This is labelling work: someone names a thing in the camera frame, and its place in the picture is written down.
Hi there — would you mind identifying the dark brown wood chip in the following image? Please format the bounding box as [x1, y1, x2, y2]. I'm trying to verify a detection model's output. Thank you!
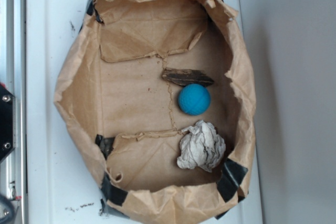
[162, 68, 215, 87]

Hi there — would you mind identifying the blue rubber ball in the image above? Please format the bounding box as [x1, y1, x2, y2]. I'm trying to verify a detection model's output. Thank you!
[178, 84, 211, 115]

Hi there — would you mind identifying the brown paper bag bin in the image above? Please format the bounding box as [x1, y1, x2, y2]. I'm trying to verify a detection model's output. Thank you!
[54, 0, 256, 223]

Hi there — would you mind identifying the crumpled white paper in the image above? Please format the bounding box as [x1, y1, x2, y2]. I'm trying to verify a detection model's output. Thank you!
[177, 120, 226, 173]

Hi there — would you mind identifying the black metal bracket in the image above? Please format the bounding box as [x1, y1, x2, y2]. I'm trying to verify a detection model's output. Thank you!
[0, 82, 16, 163]

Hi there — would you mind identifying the aluminium frame rail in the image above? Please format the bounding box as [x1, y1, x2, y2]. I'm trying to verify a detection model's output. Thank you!
[1, 0, 28, 223]

